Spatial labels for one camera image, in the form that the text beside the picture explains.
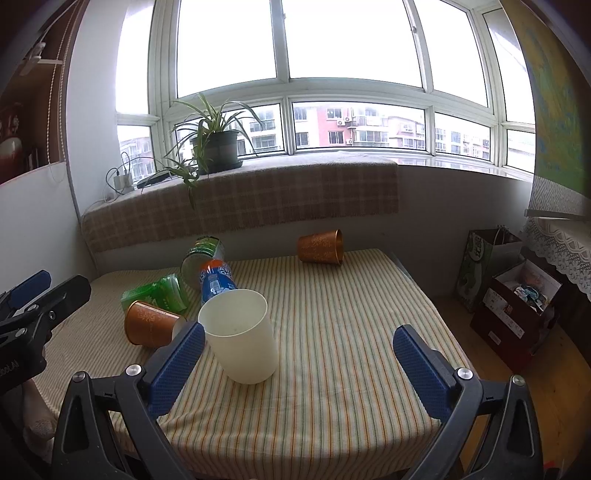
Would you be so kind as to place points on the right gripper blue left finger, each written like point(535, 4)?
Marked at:
point(169, 367)

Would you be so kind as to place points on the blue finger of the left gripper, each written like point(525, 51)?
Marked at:
point(26, 291)
point(63, 300)

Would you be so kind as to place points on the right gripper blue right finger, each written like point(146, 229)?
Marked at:
point(428, 371)

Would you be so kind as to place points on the white paper cup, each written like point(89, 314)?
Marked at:
point(238, 330)

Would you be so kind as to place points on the near orange paper cup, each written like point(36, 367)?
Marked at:
point(150, 326)

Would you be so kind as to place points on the orange paper cup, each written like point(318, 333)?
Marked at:
point(150, 326)
point(321, 248)

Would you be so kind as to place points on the green plastic cup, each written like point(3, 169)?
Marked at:
point(167, 293)

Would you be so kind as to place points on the far orange paper cup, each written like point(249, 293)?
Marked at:
point(321, 248)

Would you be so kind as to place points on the dark red cardboard box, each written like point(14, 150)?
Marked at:
point(517, 312)

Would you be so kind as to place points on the striped table cloth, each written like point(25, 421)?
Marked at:
point(339, 405)

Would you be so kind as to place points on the green white shopping bag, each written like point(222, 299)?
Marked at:
point(487, 253)

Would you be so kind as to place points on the brown checked sill cloth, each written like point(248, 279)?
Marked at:
point(244, 199)

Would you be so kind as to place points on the white lace cloth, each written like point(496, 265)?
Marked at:
point(565, 244)

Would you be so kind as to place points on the potted spider plant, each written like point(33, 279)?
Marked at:
point(210, 142)

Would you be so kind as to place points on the white charger with cables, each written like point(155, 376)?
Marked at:
point(119, 180)

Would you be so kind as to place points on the green wall map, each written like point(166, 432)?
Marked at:
point(561, 97)

